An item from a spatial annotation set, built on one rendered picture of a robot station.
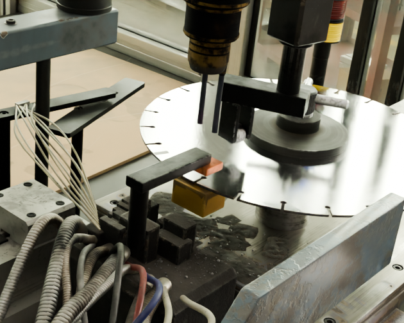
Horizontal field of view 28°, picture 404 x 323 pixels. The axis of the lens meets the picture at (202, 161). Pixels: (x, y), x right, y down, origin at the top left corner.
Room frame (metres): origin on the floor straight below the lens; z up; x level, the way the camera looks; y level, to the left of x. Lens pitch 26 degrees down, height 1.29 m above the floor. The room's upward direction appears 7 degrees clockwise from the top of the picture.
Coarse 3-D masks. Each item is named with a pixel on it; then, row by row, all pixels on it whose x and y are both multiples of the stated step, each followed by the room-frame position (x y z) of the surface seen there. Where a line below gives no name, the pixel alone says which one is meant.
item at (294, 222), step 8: (256, 208) 0.78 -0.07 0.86; (264, 208) 0.76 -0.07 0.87; (256, 216) 0.77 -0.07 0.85; (264, 216) 0.76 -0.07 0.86; (272, 216) 0.75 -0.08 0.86; (280, 216) 0.75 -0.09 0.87; (288, 216) 0.75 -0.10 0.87; (296, 216) 0.75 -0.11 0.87; (304, 216) 0.76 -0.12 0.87; (264, 224) 0.76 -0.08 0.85; (272, 224) 0.75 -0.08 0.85; (280, 224) 0.75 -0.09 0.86; (288, 224) 0.75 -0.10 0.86; (296, 224) 0.75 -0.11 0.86; (304, 224) 0.76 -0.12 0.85
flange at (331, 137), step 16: (256, 112) 0.81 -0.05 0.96; (272, 112) 0.81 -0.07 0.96; (256, 128) 0.76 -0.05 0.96; (272, 128) 0.77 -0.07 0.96; (288, 128) 0.76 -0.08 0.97; (304, 128) 0.76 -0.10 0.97; (320, 128) 0.78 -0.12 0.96; (336, 128) 0.79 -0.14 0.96; (256, 144) 0.75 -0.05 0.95; (272, 144) 0.73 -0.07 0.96; (288, 144) 0.73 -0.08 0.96; (304, 144) 0.74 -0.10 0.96; (320, 144) 0.74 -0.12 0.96; (336, 144) 0.75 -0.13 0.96
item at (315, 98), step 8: (304, 80) 0.82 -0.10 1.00; (312, 80) 0.82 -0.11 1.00; (304, 88) 0.78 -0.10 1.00; (312, 88) 0.78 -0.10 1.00; (312, 96) 0.77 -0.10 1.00; (320, 96) 0.77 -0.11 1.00; (328, 96) 0.78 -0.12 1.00; (312, 104) 0.77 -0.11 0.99; (328, 104) 0.77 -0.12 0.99; (336, 104) 0.77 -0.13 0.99; (344, 104) 0.77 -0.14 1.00; (312, 112) 0.77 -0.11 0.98
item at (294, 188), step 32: (160, 96) 0.85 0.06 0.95; (192, 96) 0.86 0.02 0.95; (352, 96) 0.92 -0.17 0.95; (160, 128) 0.76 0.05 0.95; (192, 128) 0.77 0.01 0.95; (352, 128) 0.82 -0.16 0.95; (384, 128) 0.83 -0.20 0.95; (160, 160) 0.69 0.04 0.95; (224, 160) 0.70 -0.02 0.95; (256, 160) 0.71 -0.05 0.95; (288, 160) 0.72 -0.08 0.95; (320, 160) 0.73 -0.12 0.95; (352, 160) 0.73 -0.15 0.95; (384, 160) 0.74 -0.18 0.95; (224, 192) 0.64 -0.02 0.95; (256, 192) 0.64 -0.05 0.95; (288, 192) 0.65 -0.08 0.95; (320, 192) 0.66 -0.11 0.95; (352, 192) 0.66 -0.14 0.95; (384, 192) 0.67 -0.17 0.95
